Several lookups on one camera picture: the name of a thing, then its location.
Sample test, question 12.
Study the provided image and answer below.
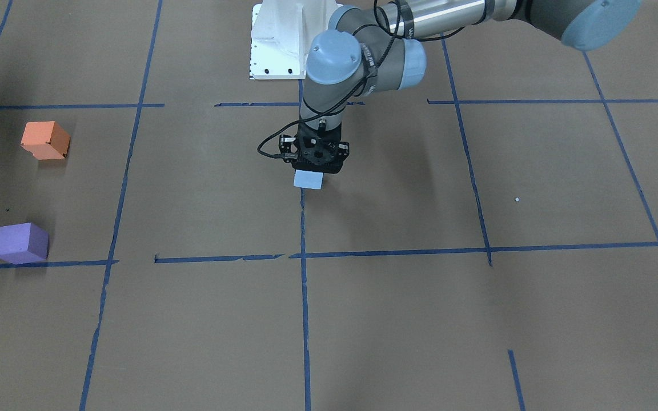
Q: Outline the light blue foam block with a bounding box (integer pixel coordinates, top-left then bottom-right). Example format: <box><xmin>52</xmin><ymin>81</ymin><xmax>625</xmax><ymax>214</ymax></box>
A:
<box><xmin>293</xmin><ymin>170</ymin><xmax>324</xmax><ymax>190</ymax></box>

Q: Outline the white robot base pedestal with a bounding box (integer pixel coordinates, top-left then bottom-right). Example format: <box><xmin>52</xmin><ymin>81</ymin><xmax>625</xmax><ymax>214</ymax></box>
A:
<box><xmin>249</xmin><ymin>1</ymin><xmax>339</xmax><ymax>80</ymax></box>

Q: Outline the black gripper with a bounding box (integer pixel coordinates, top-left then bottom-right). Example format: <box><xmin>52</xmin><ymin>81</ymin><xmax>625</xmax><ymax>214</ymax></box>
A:
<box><xmin>279</xmin><ymin>124</ymin><xmax>350</xmax><ymax>174</ymax></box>

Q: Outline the orange foam block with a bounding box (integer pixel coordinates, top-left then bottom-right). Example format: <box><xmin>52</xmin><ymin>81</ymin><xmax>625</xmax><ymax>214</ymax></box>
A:
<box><xmin>20</xmin><ymin>120</ymin><xmax>71</xmax><ymax>160</ymax></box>

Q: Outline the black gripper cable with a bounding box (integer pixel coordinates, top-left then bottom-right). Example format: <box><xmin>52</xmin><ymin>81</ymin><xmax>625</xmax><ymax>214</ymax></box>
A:
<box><xmin>257</xmin><ymin>127</ymin><xmax>302</xmax><ymax>160</ymax></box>

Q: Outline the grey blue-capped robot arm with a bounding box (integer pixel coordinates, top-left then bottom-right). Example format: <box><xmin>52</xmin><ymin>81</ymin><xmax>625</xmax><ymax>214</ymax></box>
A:
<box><xmin>271</xmin><ymin>1</ymin><xmax>641</xmax><ymax>174</ymax></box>

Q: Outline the purple foam block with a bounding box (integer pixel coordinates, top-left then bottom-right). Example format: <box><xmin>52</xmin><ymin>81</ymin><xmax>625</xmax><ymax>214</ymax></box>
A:
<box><xmin>0</xmin><ymin>222</ymin><xmax>49</xmax><ymax>265</ymax></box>

